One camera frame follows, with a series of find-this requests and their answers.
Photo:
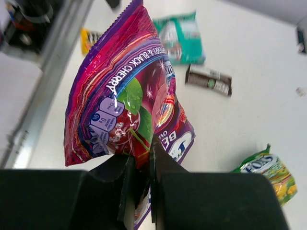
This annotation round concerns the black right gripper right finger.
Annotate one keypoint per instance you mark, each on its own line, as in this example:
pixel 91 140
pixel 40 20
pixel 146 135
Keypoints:
pixel 182 200

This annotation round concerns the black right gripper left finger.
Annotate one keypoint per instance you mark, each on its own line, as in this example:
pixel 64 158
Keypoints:
pixel 99 199

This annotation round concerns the small white scrap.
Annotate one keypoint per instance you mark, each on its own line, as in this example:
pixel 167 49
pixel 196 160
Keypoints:
pixel 301 92

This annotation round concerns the brown chocolate bar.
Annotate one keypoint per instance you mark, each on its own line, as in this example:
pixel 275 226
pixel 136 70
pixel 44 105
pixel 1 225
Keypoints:
pixel 210 79

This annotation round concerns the aluminium front rail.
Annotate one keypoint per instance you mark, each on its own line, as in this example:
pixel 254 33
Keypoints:
pixel 53 61

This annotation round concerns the green yellow Fox's candy bag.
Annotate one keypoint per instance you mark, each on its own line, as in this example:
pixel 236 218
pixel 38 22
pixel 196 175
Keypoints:
pixel 271 167

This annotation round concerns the purple Fox's cherry candy bag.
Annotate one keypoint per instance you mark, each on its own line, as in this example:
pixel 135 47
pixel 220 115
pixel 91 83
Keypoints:
pixel 125 93

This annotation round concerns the yellow M&M's packet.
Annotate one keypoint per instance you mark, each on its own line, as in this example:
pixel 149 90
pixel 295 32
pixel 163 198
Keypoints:
pixel 88 39

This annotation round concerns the teal snack packet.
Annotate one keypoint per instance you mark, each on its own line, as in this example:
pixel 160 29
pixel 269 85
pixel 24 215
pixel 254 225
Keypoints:
pixel 181 38

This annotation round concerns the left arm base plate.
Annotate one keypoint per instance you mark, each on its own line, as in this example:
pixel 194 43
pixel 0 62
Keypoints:
pixel 29 23

